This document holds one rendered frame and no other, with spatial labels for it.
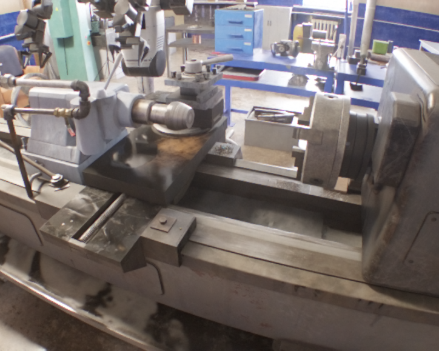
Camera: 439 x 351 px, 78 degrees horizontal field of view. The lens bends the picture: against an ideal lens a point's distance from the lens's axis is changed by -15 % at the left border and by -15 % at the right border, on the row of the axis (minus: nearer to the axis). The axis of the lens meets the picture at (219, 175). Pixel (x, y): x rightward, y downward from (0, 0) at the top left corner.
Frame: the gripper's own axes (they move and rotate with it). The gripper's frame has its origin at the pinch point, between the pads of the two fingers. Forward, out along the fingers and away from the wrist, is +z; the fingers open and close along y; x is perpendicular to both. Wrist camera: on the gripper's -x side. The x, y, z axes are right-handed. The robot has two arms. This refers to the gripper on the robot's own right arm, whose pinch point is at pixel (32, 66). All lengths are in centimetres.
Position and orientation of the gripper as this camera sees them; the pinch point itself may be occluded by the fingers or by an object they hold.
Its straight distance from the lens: 141.9
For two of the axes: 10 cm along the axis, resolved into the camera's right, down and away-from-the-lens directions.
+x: 1.8, -0.6, 9.8
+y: 9.8, 1.2, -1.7
